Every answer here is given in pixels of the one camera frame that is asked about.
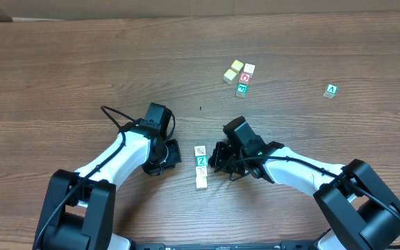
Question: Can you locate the white block top right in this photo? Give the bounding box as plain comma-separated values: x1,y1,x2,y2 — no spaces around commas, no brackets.
243,63,255,78

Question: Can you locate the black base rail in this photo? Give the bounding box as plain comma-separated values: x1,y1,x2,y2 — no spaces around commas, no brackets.
111,228,333,250

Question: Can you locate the green picture block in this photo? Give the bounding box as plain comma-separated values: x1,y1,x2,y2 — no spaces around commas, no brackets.
235,83,249,98

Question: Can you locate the yellow block upper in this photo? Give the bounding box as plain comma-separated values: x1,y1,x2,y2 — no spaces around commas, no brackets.
231,60,244,74

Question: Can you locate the green letter A block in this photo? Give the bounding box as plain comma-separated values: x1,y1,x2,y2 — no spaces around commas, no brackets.
323,83,339,99

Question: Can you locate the white block blue side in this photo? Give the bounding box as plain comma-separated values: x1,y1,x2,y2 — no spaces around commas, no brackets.
194,145,206,157

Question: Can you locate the yellow block lower left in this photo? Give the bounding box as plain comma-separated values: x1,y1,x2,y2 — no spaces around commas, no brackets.
224,69,238,85

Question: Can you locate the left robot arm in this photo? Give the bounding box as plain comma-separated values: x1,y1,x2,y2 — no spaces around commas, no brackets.
33,103,181,250

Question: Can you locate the yellow plain wooden block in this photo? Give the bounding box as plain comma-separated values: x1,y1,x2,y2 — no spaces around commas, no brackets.
196,176,208,190

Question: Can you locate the red circle block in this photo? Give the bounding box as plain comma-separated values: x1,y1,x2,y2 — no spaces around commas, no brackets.
239,72,251,84

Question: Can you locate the white block blue H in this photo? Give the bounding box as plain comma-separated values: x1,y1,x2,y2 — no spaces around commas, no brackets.
196,166,208,178

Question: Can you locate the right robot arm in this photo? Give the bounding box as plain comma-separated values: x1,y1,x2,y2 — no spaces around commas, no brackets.
208,117,400,250

